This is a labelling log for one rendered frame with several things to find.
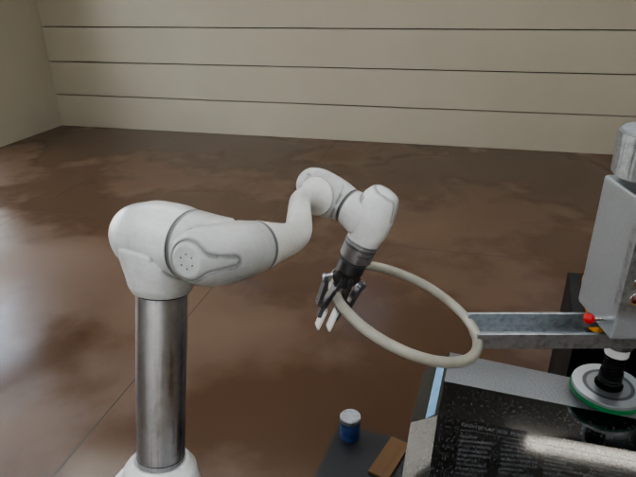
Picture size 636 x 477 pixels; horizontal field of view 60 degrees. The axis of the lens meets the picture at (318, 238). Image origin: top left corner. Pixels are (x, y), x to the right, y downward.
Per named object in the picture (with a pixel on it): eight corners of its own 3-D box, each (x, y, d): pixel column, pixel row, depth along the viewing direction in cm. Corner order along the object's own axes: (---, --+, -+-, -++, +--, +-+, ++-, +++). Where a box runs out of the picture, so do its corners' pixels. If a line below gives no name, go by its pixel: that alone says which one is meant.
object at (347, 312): (458, 295, 190) (462, 289, 189) (501, 391, 145) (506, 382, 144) (325, 250, 182) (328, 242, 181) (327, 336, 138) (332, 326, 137)
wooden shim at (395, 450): (391, 437, 271) (391, 435, 270) (410, 446, 266) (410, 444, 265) (367, 472, 252) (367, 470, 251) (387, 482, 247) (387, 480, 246)
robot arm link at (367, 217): (387, 248, 149) (349, 223, 154) (412, 197, 143) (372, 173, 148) (368, 255, 140) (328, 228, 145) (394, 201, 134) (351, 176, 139)
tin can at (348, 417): (356, 426, 278) (356, 406, 273) (362, 441, 269) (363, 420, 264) (337, 431, 276) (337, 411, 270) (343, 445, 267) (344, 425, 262)
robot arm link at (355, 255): (382, 253, 145) (374, 272, 147) (371, 236, 152) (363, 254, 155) (352, 246, 141) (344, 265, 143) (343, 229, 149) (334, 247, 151)
